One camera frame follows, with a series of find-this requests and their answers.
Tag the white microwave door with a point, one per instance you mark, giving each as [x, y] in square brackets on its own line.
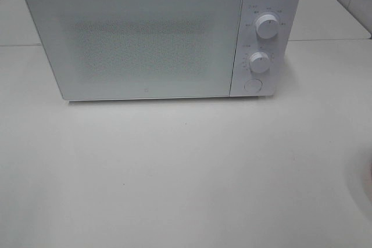
[138, 49]

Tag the lower white control knob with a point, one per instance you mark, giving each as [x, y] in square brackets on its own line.
[259, 62]

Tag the white control knob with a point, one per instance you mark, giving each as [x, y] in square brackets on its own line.
[259, 62]
[266, 25]

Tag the upper white control knob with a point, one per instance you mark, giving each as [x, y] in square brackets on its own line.
[266, 25]

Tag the round white door button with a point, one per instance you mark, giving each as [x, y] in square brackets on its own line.
[253, 86]

